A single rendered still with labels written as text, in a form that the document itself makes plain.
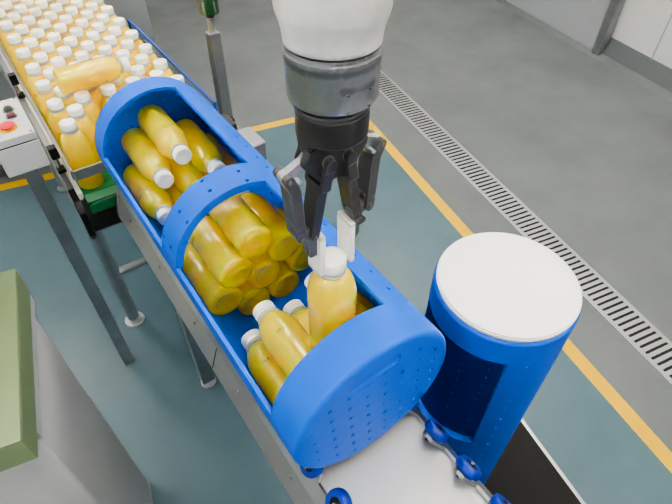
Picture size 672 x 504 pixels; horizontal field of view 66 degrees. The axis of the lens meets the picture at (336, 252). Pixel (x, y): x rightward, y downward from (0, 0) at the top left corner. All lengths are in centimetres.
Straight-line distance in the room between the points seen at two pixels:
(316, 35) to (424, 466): 72
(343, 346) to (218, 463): 134
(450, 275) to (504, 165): 218
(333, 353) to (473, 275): 45
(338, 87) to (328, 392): 38
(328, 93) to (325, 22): 6
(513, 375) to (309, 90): 75
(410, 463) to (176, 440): 124
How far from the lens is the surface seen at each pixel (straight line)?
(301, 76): 47
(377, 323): 70
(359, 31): 45
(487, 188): 298
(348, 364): 67
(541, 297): 106
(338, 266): 65
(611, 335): 249
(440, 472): 95
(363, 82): 48
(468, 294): 102
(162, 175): 118
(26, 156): 150
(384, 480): 93
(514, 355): 102
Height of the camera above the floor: 180
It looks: 46 degrees down
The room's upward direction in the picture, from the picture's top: straight up
